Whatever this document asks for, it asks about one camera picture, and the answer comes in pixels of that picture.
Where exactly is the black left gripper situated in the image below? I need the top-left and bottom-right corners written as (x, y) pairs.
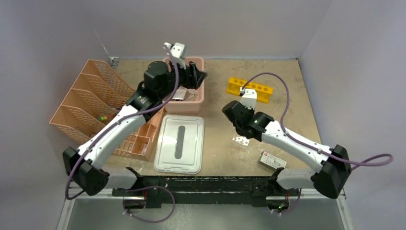
top-left (159, 59), bottom-right (206, 100)

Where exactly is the clear plastic well plate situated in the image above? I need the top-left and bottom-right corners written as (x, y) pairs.
top-left (232, 135), bottom-right (249, 148)

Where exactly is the white plastic bin lid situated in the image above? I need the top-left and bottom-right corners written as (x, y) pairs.
top-left (154, 115), bottom-right (205, 174)

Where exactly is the small white sachet packet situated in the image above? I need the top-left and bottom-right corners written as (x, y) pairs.
top-left (172, 88), bottom-right (188, 101)

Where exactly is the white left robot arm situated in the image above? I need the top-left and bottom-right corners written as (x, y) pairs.
top-left (62, 61), bottom-right (208, 200)

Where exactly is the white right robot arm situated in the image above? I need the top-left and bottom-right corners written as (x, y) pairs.
top-left (222, 101), bottom-right (352, 199)

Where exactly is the small white cardboard box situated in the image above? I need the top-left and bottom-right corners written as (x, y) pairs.
top-left (258, 151), bottom-right (287, 170)

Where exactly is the yellow test tube rack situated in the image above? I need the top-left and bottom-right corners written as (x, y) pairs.
top-left (226, 77), bottom-right (274, 105)

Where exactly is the pink plastic bin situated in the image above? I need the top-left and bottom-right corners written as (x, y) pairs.
top-left (164, 56), bottom-right (205, 115)

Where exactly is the orange plastic file organizer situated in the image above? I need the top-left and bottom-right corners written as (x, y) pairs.
top-left (49, 59), bottom-right (164, 161)

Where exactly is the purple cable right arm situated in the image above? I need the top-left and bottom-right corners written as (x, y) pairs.
top-left (241, 72), bottom-right (394, 217)

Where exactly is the black aluminium base frame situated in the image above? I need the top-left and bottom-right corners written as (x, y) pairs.
top-left (65, 172), bottom-right (321, 210)

